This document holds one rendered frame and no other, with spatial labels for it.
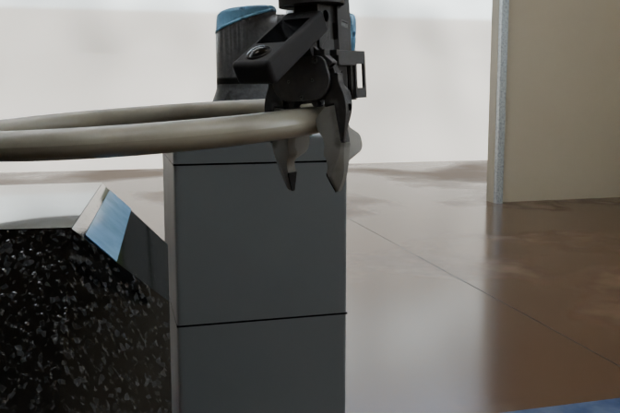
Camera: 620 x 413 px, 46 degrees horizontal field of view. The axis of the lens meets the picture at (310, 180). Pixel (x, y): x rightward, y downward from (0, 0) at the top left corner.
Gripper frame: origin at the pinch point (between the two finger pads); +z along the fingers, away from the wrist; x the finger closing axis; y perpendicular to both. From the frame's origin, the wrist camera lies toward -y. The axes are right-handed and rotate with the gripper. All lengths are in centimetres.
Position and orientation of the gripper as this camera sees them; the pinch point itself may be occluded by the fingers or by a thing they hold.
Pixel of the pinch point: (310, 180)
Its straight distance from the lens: 79.0
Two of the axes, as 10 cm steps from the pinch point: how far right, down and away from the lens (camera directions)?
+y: 5.5, -1.2, 8.3
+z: 0.5, 9.9, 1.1
